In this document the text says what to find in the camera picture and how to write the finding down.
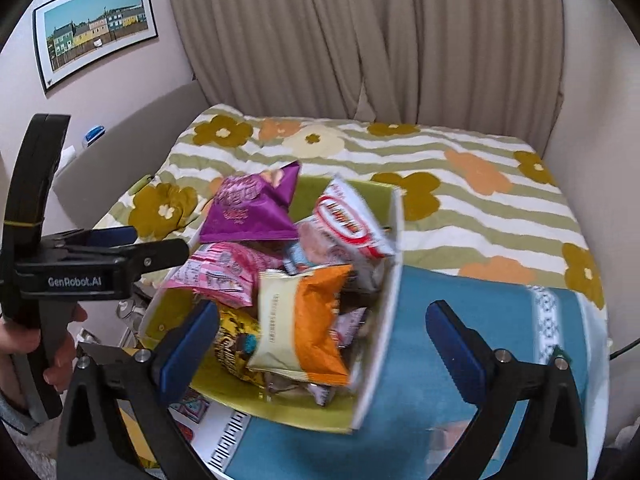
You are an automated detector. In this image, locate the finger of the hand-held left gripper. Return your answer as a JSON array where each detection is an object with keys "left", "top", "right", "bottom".
[
  {"left": 117, "top": 237, "right": 191, "bottom": 283},
  {"left": 47, "top": 225, "right": 138, "bottom": 251}
]

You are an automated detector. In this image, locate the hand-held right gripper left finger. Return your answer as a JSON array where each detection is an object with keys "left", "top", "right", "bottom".
[{"left": 56, "top": 300, "right": 222, "bottom": 480}]

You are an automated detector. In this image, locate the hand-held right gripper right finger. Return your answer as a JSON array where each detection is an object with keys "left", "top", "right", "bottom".
[{"left": 425, "top": 299, "right": 588, "bottom": 480}]

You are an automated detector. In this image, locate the gold chocolate snack bag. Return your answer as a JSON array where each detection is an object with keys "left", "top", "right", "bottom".
[{"left": 212, "top": 305, "right": 271, "bottom": 386}]

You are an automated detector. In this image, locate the pink snack bag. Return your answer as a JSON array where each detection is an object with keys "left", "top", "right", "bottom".
[{"left": 160, "top": 241, "right": 286, "bottom": 308}]

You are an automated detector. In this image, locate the purple snack bag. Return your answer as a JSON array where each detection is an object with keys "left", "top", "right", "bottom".
[{"left": 199, "top": 160, "right": 303, "bottom": 245}]

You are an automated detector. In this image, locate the cream and orange snack bag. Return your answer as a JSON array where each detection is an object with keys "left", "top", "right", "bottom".
[{"left": 246, "top": 264, "right": 356, "bottom": 387}]

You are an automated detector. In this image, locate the white red snack bag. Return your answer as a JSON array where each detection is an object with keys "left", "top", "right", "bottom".
[{"left": 307, "top": 175, "right": 398, "bottom": 261}]

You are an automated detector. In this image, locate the green cardboard box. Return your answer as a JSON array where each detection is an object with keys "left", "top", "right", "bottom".
[{"left": 137, "top": 175, "right": 406, "bottom": 436}]

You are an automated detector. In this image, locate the person's left hand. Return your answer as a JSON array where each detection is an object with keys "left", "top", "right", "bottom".
[{"left": 0, "top": 305, "right": 89, "bottom": 396}]

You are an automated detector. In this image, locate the small patterned box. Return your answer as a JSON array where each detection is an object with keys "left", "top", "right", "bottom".
[{"left": 170, "top": 387, "right": 211, "bottom": 423}]

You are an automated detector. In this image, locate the teal patterned blanket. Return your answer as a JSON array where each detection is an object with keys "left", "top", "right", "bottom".
[{"left": 190, "top": 265, "right": 596, "bottom": 480}]

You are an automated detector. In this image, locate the small white object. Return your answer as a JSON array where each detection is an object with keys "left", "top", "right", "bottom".
[{"left": 55, "top": 144, "right": 78, "bottom": 176}]

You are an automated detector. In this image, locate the grey padded headboard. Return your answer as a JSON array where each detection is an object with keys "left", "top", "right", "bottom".
[{"left": 52, "top": 82, "right": 211, "bottom": 231}]

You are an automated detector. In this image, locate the small blue object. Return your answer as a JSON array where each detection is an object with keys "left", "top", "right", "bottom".
[{"left": 81, "top": 124, "right": 108, "bottom": 147}]

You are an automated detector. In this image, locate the pink white snack packet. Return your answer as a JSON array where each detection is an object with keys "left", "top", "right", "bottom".
[{"left": 330, "top": 305, "right": 376, "bottom": 351}]

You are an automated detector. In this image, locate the floral striped bed cover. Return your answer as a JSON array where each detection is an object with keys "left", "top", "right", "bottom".
[{"left": 95, "top": 104, "right": 613, "bottom": 361}]

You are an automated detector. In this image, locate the white pillow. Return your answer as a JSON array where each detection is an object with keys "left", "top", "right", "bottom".
[{"left": 612, "top": 420, "right": 640, "bottom": 461}]

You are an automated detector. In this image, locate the beige curtain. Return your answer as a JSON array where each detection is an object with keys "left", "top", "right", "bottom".
[{"left": 160, "top": 0, "right": 568, "bottom": 126}]

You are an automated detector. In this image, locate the black cable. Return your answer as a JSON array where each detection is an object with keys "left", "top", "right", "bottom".
[{"left": 607, "top": 337, "right": 640, "bottom": 361}]

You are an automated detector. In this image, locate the framed wall poster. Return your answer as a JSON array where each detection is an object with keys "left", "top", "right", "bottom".
[{"left": 32, "top": 0, "right": 160, "bottom": 95}]

